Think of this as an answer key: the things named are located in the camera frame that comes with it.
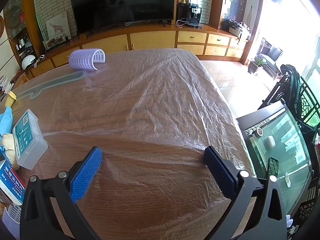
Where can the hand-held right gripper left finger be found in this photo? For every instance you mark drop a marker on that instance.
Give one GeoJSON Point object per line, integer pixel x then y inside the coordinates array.
{"type": "Point", "coordinates": [86, 173]}

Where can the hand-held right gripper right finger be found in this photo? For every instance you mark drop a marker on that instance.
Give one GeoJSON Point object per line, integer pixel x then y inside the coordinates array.
{"type": "Point", "coordinates": [220, 172]}

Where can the yellowish plastic cup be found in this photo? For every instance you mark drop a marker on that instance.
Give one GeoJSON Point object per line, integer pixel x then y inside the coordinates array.
{"type": "Point", "coordinates": [12, 100]}

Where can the purple ribbed plastic tray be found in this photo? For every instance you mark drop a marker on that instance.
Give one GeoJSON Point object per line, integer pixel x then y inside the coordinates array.
{"type": "Point", "coordinates": [82, 60]}

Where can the white earbuds case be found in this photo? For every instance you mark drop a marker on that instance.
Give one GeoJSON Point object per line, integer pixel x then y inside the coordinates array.
{"type": "Point", "coordinates": [270, 141]}

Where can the clear plastic box teal label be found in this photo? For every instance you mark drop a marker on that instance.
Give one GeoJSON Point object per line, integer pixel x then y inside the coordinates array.
{"type": "Point", "coordinates": [27, 140]}

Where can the dark glass top side table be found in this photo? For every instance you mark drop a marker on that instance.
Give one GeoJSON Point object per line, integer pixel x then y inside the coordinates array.
{"type": "Point", "coordinates": [282, 140]}

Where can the white and blue medicine box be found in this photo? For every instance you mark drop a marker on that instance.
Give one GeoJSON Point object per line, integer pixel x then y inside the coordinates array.
{"type": "Point", "coordinates": [11, 182]}

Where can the beige bandage roll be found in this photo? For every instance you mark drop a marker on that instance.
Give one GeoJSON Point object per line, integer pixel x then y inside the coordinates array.
{"type": "Point", "coordinates": [7, 142]}

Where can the white plastic basket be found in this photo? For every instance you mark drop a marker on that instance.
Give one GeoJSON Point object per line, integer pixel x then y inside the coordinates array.
{"type": "Point", "coordinates": [12, 217]}

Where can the blue plastic wipes packet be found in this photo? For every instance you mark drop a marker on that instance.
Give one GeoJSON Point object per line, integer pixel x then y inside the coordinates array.
{"type": "Point", "coordinates": [6, 121]}

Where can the table with plastic cover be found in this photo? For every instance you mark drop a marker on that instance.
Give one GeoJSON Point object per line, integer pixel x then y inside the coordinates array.
{"type": "Point", "coordinates": [155, 100]}

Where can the black carved wooden chair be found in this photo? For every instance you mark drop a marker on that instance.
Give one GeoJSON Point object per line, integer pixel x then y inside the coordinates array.
{"type": "Point", "coordinates": [306, 105]}

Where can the potted green plant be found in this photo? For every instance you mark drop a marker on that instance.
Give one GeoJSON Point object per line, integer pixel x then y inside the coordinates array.
{"type": "Point", "coordinates": [256, 63]}

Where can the white helmet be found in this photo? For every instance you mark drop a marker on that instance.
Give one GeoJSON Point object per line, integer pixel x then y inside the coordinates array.
{"type": "Point", "coordinates": [28, 62]}

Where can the dark grey armchair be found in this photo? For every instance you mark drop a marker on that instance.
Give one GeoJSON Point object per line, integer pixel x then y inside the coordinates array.
{"type": "Point", "coordinates": [272, 55]}

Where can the red flower picture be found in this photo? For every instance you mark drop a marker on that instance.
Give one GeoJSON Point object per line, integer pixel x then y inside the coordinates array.
{"type": "Point", "coordinates": [53, 42]}

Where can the white printer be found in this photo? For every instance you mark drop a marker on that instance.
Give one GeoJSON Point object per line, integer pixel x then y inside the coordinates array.
{"type": "Point", "coordinates": [238, 31]}

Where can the wooden television cabinet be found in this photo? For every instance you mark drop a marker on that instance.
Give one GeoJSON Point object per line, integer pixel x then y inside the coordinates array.
{"type": "Point", "coordinates": [150, 40]}

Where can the giraffe painting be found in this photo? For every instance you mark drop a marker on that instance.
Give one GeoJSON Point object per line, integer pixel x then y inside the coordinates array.
{"type": "Point", "coordinates": [58, 27]}

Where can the black coffee machine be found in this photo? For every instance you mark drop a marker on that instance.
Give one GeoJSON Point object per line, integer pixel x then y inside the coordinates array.
{"type": "Point", "coordinates": [193, 15]}

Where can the round glass plate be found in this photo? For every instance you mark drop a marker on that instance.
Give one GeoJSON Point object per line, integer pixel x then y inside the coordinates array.
{"type": "Point", "coordinates": [13, 21]}

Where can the black flat screen television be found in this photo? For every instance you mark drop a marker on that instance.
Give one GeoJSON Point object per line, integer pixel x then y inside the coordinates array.
{"type": "Point", "coordinates": [120, 2]}

